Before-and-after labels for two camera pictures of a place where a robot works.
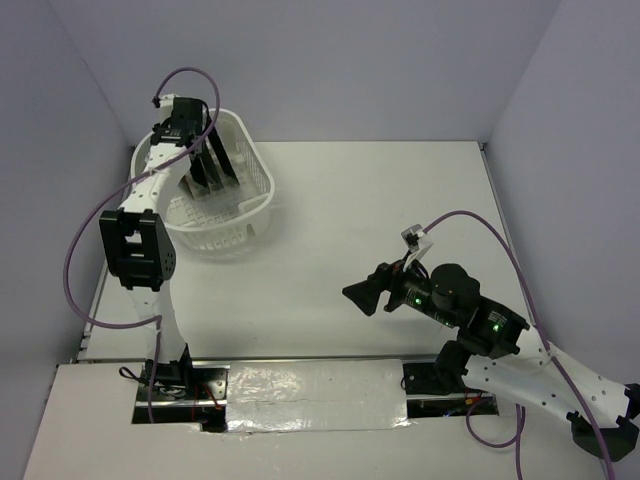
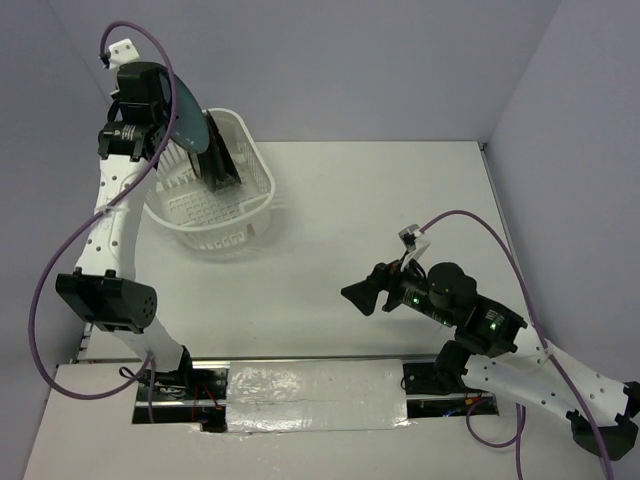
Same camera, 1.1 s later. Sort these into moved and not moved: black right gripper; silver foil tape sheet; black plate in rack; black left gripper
Moved: black left gripper
Not moved: black plate in rack; black right gripper; silver foil tape sheet
